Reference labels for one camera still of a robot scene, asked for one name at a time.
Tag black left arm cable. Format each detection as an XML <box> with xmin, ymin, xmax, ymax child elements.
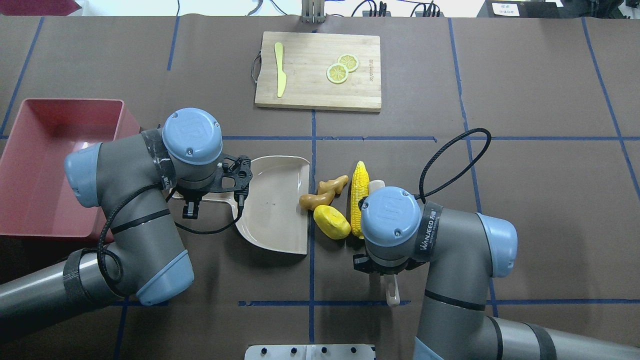
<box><xmin>96</xmin><ymin>182</ymin><xmax>241</xmax><ymax>286</ymax></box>

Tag yellow toy corn cob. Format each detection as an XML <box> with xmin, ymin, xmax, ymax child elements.
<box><xmin>349</xmin><ymin>161</ymin><xmax>370</xmax><ymax>240</ymax></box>

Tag metal cutting board handle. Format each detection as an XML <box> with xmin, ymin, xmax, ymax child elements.
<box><xmin>250</xmin><ymin>50</ymin><xmax>262</xmax><ymax>85</ymax></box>

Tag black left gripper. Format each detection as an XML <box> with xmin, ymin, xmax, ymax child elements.
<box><xmin>175</xmin><ymin>154</ymin><xmax>252</xmax><ymax>220</ymax></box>

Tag beige hand brush black bristles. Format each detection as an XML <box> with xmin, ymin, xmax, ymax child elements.
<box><xmin>368</xmin><ymin>179</ymin><xmax>401</xmax><ymax>307</ymax></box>

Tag yellow-green plastic knife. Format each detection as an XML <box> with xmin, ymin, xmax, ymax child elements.
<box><xmin>274</xmin><ymin>42</ymin><xmax>287</xmax><ymax>98</ymax></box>

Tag bamboo cutting board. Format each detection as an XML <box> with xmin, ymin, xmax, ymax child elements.
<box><xmin>254</xmin><ymin>31</ymin><xmax>382</xmax><ymax>113</ymax></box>

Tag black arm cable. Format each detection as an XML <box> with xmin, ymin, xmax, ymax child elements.
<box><xmin>96</xmin><ymin>182</ymin><xmax>241</xmax><ymax>286</ymax></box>
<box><xmin>418</xmin><ymin>127</ymin><xmax>492</xmax><ymax>203</ymax></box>

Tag tan toy ginger root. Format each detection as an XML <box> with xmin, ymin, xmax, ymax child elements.
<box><xmin>298</xmin><ymin>175</ymin><xmax>349</xmax><ymax>211</ymax></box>

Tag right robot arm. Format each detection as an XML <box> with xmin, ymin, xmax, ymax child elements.
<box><xmin>353</xmin><ymin>180</ymin><xmax>640</xmax><ymax>360</ymax></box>

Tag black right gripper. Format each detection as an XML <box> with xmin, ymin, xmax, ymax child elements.
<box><xmin>352</xmin><ymin>254</ymin><xmax>426</xmax><ymax>275</ymax></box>

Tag pink plastic bin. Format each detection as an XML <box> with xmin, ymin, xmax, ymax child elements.
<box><xmin>0</xmin><ymin>98</ymin><xmax>141</xmax><ymax>242</ymax></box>

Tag upper lemon slice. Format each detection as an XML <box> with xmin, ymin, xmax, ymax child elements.
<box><xmin>337</xmin><ymin>54</ymin><xmax>360</xmax><ymax>73</ymax></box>

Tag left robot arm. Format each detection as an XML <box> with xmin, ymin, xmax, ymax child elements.
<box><xmin>1</xmin><ymin>107</ymin><xmax>253</xmax><ymax>337</ymax></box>

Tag lower lemon slice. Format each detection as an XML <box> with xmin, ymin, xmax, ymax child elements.
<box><xmin>326</xmin><ymin>63</ymin><xmax>350</xmax><ymax>85</ymax></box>

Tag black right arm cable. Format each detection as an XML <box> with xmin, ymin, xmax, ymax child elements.
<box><xmin>418</xmin><ymin>127</ymin><xmax>492</xmax><ymax>203</ymax></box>

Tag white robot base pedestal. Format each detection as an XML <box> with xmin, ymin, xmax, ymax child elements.
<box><xmin>244</xmin><ymin>343</ymin><xmax>377</xmax><ymax>360</ymax></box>

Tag lemon slice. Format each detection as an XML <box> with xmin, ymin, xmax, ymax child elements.
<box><xmin>326</xmin><ymin>63</ymin><xmax>350</xmax><ymax>85</ymax></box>
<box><xmin>337</xmin><ymin>54</ymin><xmax>360</xmax><ymax>73</ymax></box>

